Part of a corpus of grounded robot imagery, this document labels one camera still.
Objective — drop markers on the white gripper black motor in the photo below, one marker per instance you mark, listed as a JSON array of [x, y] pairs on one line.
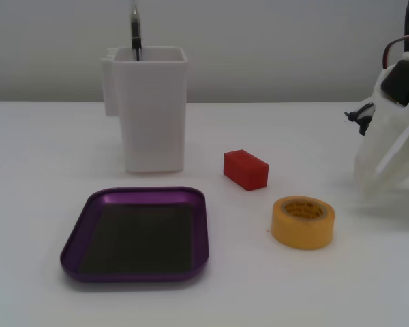
[[378, 143]]

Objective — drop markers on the yellow tape roll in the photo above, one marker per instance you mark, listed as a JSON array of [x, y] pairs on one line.
[[301, 231]]

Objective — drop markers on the small black clip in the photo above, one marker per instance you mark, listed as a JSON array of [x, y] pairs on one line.
[[360, 117]]

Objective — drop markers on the red rectangular block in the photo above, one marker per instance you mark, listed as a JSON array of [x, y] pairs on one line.
[[245, 168]]

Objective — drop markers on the white plastic pen holder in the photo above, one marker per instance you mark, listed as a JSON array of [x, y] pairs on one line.
[[153, 112]]

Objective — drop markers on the purple metal tray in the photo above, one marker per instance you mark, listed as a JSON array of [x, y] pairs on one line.
[[139, 238]]

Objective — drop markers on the black pen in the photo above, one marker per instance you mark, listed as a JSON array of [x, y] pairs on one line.
[[135, 30]]

